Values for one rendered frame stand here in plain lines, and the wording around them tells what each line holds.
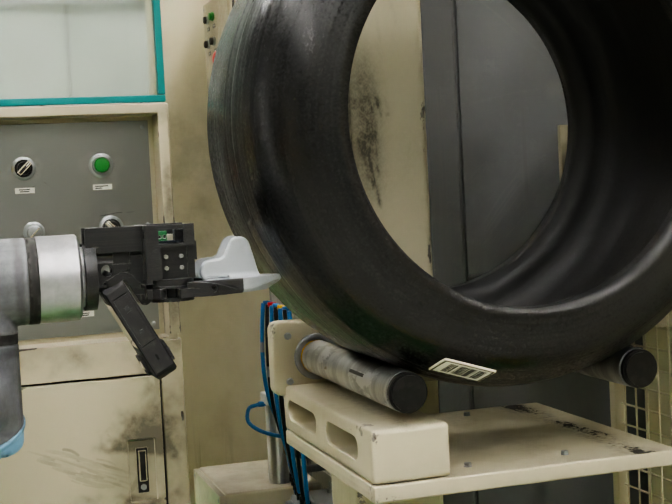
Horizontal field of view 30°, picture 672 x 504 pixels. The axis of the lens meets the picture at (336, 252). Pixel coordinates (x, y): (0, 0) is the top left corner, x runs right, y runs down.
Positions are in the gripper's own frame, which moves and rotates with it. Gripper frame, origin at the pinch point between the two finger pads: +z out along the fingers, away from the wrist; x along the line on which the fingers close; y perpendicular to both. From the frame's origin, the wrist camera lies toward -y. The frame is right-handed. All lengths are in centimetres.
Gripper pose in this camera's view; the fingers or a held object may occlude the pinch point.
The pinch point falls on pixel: (269, 283)
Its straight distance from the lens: 137.0
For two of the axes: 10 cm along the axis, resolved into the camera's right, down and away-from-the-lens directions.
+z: 9.5, -0.6, 2.9
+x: -3.0, -0.4, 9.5
